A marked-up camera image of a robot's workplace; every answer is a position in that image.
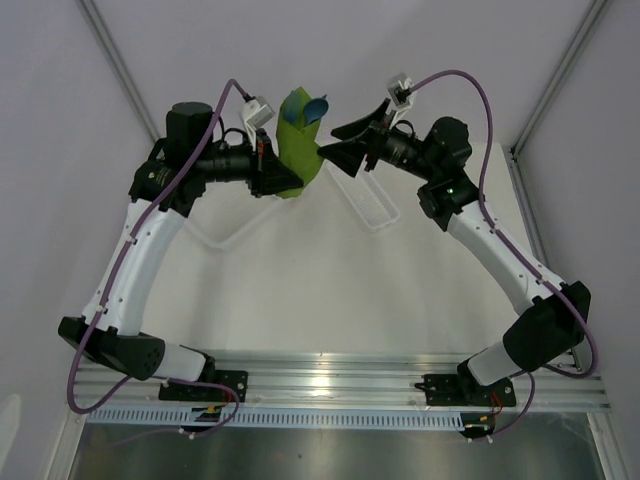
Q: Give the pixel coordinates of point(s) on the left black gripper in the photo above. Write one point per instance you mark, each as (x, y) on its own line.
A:
(269, 175)

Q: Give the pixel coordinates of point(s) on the left aluminium frame post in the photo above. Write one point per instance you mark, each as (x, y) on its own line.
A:
(113, 56)

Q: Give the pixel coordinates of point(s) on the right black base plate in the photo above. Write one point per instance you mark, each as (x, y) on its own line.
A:
(452, 390)

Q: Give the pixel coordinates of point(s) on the aluminium front rail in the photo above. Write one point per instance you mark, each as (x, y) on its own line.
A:
(325, 380)

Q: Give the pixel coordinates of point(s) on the small white plastic tray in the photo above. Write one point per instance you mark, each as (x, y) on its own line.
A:
(369, 201)

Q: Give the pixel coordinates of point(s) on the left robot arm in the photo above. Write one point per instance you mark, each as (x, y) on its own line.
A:
(163, 193)

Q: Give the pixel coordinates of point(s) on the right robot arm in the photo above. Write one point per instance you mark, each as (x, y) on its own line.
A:
(551, 313)

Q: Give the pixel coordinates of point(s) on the right aluminium frame post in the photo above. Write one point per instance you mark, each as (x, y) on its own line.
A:
(570, 55)

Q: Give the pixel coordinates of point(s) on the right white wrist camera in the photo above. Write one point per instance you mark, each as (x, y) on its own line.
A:
(400, 91)

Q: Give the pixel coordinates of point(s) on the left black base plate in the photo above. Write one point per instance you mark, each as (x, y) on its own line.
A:
(226, 386)

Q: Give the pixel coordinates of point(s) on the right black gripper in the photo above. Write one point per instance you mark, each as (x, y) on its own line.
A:
(348, 155)

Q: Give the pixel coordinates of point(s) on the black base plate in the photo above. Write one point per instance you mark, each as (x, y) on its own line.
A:
(226, 386)
(452, 390)

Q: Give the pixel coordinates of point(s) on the blue plastic fork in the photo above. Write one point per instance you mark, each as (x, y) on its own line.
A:
(292, 107)

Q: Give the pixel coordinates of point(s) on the large white plastic basket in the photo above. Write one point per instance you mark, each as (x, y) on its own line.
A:
(221, 222)

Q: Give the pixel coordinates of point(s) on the green paper napkin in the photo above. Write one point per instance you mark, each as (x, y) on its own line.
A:
(297, 147)

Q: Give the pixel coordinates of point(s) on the white slotted cable duct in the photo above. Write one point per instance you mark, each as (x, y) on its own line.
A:
(201, 418)

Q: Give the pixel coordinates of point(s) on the aluminium frame post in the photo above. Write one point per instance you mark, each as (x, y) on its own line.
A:
(570, 55)
(113, 56)

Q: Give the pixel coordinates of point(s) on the blue plastic spoon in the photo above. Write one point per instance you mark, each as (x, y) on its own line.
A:
(315, 110)

